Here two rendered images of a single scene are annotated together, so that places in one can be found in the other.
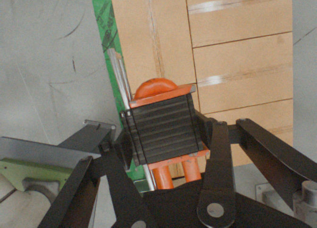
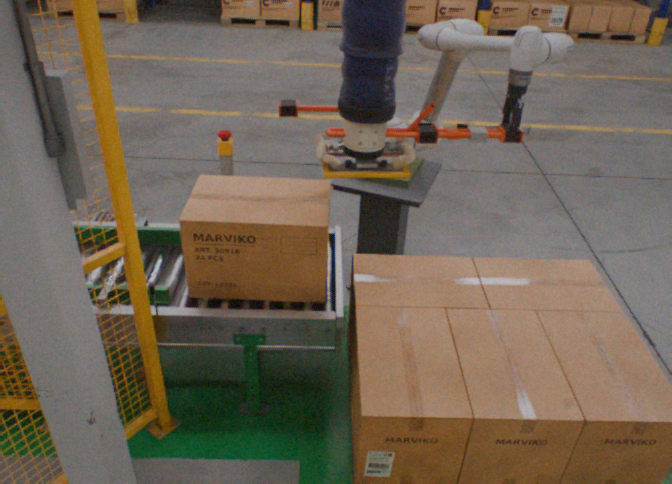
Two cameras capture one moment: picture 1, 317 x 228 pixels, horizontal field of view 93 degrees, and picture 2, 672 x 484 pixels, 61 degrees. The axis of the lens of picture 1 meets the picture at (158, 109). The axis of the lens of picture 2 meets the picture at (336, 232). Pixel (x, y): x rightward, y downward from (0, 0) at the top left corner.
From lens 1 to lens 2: 2.45 m
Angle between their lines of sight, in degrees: 59
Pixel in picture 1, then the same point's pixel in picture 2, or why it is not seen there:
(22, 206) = not seen: hidden behind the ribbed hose
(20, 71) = (477, 236)
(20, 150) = (429, 169)
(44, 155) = (423, 177)
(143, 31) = (546, 275)
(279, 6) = (617, 404)
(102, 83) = not seen: hidden behind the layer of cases
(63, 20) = not seen: hidden behind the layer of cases
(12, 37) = (519, 240)
